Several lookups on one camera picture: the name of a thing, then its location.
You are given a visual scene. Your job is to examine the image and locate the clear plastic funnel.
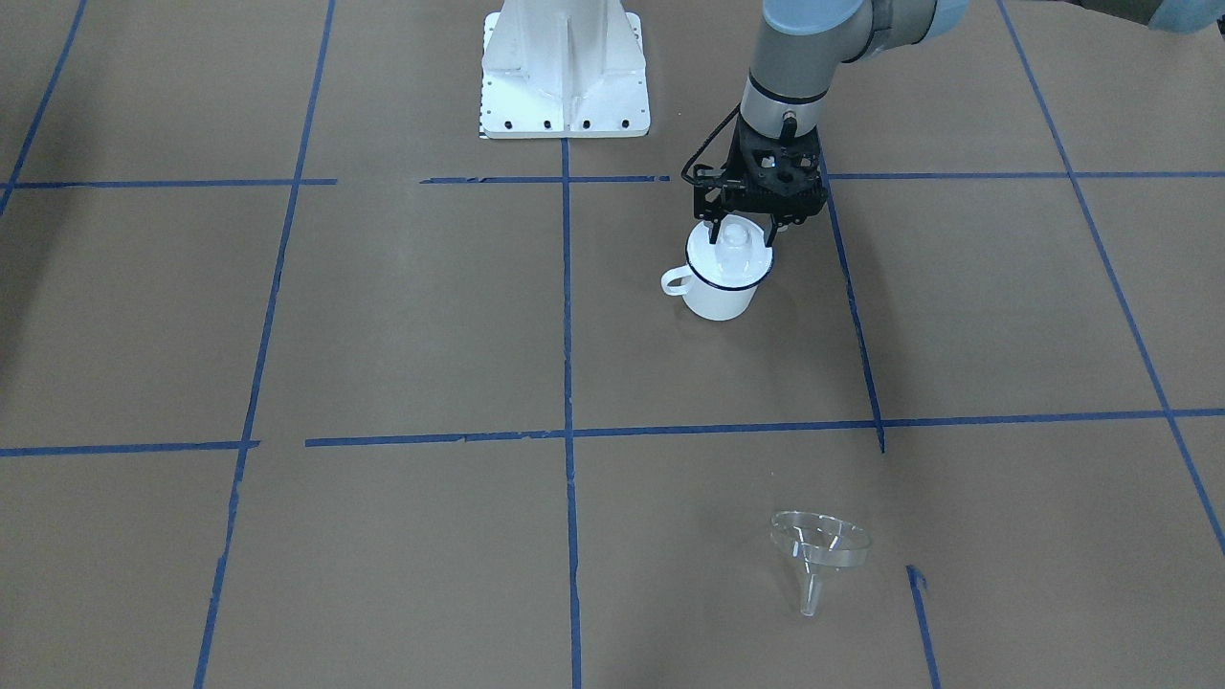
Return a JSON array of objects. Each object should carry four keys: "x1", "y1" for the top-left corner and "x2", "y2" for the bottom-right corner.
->
[{"x1": 769, "y1": 510, "x2": 873, "y2": 618}]

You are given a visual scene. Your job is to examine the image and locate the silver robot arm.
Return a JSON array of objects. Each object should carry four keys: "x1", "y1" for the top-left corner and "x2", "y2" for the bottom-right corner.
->
[{"x1": 681, "y1": 1, "x2": 969, "y2": 246}]

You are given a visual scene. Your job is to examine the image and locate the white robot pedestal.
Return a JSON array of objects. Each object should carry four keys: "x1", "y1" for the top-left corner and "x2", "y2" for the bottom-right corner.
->
[{"x1": 479, "y1": 1, "x2": 652, "y2": 140}]

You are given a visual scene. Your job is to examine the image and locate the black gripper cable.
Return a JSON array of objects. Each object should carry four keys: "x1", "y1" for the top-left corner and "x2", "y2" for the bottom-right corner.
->
[{"x1": 680, "y1": 103, "x2": 744, "y2": 188}]

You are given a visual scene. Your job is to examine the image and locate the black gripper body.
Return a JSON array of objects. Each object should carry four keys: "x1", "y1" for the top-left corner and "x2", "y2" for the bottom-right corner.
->
[{"x1": 691, "y1": 115, "x2": 831, "y2": 230}]

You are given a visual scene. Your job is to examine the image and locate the white enamel mug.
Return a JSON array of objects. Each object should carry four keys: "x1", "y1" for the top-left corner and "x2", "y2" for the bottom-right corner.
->
[{"x1": 660, "y1": 215, "x2": 774, "y2": 322}]

